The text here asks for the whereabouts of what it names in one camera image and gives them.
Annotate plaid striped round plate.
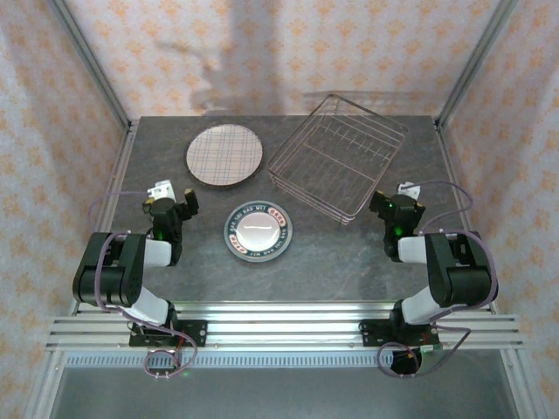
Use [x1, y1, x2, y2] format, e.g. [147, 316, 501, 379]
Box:
[186, 123, 265, 188]

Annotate grey lettered rim plate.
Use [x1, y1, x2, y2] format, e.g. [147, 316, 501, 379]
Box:
[224, 199, 293, 263]

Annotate aluminium extrusion base rails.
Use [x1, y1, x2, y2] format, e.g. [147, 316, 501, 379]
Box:
[45, 300, 525, 353]

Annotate copper wire dish rack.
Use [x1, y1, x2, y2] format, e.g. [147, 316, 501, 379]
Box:
[266, 93, 410, 228]

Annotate aluminium frame post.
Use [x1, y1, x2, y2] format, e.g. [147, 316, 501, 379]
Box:
[45, 0, 135, 132]
[500, 348, 538, 419]
[434, 0, 521, 132]
[24, 351, 66, 419]

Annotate grey slotted cable duct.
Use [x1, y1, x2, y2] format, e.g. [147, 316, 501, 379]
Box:
[65, 352, 394, 370]

